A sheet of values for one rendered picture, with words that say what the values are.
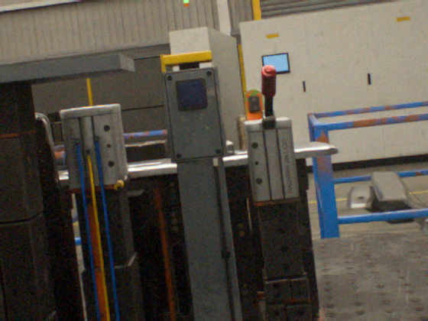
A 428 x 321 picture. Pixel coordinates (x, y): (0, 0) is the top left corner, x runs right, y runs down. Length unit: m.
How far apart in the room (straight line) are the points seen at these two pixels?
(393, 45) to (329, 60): 0.79
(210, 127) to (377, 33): 8.16
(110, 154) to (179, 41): 8.03
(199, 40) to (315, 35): 1.46
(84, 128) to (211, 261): 0.28
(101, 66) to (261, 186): 0.32
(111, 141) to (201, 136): 0.21
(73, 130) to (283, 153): 0.30
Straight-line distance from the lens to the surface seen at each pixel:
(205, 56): 0.85
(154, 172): 1.13
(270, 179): 1.02
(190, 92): 0.84
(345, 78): 8.92
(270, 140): 1.01
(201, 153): 0.85
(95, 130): 1.02
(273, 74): 0.90
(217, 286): 0.88
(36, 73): 0.84
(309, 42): 8.92
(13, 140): 0.88
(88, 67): 0.83
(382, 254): 1.68
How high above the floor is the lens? 1.10
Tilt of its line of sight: 3 degrees down
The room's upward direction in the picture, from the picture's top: 7 degrees counter-clockwise
